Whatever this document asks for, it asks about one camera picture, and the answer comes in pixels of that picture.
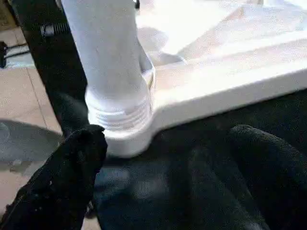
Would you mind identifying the black work mat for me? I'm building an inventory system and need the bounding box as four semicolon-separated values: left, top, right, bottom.
10;0;307;230

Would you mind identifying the white plastic table top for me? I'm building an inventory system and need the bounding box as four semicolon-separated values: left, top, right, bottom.
103;0;307;159

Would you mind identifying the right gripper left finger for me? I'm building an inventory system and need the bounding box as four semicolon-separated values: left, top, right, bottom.
0;125;108;230

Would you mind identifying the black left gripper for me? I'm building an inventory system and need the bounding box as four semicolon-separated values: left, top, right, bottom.
41;23;70;38

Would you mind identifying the white plastic table leg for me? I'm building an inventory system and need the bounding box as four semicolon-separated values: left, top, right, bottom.
60;0;156;140

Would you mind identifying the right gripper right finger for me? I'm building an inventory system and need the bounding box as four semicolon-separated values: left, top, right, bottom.
228;126;307;230

